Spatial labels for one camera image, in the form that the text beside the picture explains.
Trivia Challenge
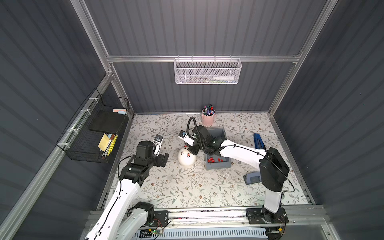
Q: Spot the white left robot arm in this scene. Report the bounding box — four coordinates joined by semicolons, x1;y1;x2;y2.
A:
85;135;169;240

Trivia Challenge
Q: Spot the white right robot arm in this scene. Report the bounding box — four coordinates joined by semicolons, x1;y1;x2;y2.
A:
179;117;290;224

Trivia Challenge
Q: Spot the white dome with screws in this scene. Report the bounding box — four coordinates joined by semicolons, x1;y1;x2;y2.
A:
177;146;197;168

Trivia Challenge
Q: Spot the grey plastic bin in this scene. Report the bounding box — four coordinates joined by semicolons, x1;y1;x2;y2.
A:
205;128;232;170

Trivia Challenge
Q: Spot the pink pen cup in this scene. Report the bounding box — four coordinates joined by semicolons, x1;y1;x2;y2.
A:
202;105;216;127

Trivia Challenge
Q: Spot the grey tape dispenser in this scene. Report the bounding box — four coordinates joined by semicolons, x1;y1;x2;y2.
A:
243;172;262;185

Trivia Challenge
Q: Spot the blue stapler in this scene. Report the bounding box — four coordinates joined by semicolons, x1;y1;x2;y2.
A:
254;133;266;150

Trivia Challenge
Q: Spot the white marker in basket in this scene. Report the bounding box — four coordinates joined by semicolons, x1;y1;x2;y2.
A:
213;76;235;82

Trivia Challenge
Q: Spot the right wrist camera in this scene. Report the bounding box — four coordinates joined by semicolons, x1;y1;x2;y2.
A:
178;130;195;146

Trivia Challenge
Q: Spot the black wire wall basket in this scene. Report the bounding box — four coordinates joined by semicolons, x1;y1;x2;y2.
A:
57;89;130;164

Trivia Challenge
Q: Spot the white wire wall basket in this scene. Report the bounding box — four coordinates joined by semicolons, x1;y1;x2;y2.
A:
173;58;242;85

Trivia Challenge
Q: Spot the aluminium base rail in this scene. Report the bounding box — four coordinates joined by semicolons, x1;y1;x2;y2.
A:
167;205;330;228

